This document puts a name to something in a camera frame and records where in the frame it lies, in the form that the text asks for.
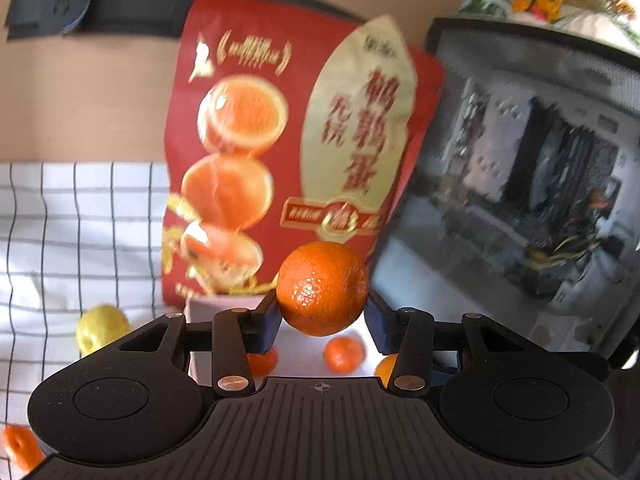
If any small tangerine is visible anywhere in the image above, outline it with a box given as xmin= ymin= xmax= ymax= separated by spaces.
xmin=247 ymin=347 xmax=279 ymax=378
xmin=374 ymin=353 xmax=398 ymax=388
xmin=323 ymin=336 xmax=366 ymax=374

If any red snack bag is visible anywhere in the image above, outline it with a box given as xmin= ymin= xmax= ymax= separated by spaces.
xmin=160 ymin=0 xmax=444 ymax=307

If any large orange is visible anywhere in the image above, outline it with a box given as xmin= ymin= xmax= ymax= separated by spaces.
xmin=276 ymin=242 xmax=369 ymax=337

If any white grid tablecloth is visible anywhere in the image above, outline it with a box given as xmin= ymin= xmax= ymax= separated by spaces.
xmin=1 ymin=162 xmax=168 ymax=425

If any pink gift box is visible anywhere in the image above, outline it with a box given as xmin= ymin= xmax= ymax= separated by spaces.
xmin=184 ymin=296 xmax=384 ymax=386

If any glass-sided computer case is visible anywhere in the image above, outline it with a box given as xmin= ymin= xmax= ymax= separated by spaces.
xmin=372 ymin=15 xmax=639 ymax=363

